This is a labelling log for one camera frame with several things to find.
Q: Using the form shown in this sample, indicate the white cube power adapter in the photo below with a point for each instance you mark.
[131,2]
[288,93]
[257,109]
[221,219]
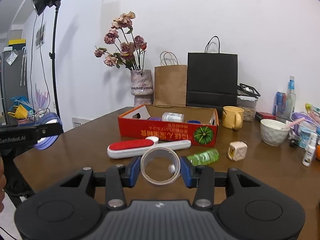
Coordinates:
[237,150]

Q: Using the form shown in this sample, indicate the green spray bottle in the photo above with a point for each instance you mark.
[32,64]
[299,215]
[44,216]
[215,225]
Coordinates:
[203,158]

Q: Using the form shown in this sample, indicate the white wall picture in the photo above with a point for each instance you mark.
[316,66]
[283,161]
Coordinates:
[40,35]

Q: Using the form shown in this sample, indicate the white jar with purple rim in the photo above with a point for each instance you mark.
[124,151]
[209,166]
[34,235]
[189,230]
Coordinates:
[48,129]

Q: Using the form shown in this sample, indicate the brown paper bag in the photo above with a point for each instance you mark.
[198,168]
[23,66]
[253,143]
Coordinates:
[170,81]

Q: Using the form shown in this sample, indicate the pink textured vase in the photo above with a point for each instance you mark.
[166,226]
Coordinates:
[142,87]

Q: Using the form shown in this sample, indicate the purple screw lid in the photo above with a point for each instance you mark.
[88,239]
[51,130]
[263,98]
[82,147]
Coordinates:
[154,119]

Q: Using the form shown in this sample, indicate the black paper bag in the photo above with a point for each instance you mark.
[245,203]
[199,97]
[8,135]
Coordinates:
[212,77]

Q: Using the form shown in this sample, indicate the person left hand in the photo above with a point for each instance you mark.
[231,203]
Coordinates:
[3,182]

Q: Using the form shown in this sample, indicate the clear glass bottle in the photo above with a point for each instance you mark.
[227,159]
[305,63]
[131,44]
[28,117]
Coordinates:
[290,98]

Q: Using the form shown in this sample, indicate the small white spray bottle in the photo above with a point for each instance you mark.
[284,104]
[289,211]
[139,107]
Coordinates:
[310,150]

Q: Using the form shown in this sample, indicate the pink spoon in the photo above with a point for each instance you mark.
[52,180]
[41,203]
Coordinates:
[291,124]

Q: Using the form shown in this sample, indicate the orange fruit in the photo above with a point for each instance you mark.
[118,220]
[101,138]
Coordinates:
[317,152]

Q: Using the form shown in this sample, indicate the wire rack with clutter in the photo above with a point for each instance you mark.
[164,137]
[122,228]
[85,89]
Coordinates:
[25,112]

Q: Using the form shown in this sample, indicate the white wipes canister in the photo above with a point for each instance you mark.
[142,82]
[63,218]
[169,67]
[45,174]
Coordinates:
[173,117]

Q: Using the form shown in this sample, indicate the blue soda can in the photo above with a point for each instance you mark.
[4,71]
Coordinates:
[280,104]

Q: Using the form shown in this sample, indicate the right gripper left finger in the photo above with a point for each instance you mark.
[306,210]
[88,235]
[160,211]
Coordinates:
[117,178]

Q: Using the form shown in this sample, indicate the clear food container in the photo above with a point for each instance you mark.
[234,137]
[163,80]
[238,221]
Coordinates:
[247,100]

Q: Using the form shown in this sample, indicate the red cardboard box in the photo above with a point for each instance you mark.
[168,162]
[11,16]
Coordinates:
[134,123]

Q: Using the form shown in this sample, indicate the yellow mug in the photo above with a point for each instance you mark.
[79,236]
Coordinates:
[232,117]

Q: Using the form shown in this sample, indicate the red flat box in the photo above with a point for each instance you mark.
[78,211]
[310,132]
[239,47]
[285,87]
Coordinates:
[263,115]

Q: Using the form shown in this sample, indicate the blue screw lid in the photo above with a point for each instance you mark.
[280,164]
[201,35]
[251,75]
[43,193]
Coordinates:
[193,122]

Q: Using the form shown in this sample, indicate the dried pink roses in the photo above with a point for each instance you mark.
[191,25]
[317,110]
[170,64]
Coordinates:
[130,49]

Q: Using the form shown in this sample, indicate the red white lint brush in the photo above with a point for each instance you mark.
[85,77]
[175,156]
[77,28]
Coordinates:
[137,147]

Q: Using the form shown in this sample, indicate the white ceramic bowl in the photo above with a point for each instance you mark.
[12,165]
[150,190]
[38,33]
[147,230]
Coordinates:
[273,132]

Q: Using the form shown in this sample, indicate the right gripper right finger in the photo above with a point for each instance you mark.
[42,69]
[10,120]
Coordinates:
[200,178]

